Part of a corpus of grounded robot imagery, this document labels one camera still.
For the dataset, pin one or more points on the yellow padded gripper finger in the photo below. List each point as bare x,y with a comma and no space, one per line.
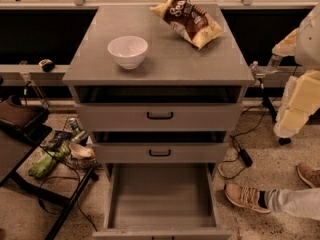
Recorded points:
286,47
300,100

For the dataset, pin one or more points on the brown chip bag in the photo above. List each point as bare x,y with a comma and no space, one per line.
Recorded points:
190,21

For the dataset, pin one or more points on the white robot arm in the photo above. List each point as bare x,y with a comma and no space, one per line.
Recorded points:
307,52

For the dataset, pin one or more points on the grey drawer cabinet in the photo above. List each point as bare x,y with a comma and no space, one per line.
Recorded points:
173,72

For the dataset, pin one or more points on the bottom grey drawer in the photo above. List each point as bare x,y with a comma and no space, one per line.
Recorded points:
161,202

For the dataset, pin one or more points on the grey drawer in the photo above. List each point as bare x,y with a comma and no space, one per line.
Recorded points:
160,152
158,117
161,202

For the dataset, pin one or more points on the middle grey drawer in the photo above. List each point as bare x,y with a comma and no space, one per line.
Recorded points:
160,152

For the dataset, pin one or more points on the top grey drawer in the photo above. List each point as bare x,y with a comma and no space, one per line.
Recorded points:
158,117

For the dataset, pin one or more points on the green snack bag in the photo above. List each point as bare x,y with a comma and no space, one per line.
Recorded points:
49,159

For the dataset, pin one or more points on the clear water bottle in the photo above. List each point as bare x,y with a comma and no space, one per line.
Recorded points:
273,64

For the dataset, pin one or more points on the black tripod stand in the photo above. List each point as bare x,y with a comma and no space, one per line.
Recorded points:
259,74

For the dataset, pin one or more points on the tan right shoe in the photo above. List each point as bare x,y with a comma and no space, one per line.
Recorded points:
309,175

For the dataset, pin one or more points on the tan shoe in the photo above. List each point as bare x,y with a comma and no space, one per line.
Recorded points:
309,175
246,197

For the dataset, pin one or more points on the black power adapter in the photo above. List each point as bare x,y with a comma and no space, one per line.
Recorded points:
245,157

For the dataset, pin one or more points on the grey trouser leg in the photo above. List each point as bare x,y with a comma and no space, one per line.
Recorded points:
298,203

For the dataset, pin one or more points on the tan left shoe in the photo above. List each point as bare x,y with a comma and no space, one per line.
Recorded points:
246,197

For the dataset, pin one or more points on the white ceramic bowl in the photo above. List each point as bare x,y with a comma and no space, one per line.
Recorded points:
128,51

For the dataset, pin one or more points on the soda can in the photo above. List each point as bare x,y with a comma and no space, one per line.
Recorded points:
73,123

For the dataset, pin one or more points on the small white bowl on floor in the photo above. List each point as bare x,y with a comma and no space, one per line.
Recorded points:
80,152

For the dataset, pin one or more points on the black yellow tape measure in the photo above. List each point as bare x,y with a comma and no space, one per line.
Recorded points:
46,65

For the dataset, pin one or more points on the black side table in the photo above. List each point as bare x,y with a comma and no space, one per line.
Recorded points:
14,152

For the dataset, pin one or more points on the dark brown tray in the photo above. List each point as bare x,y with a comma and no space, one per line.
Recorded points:
19,118

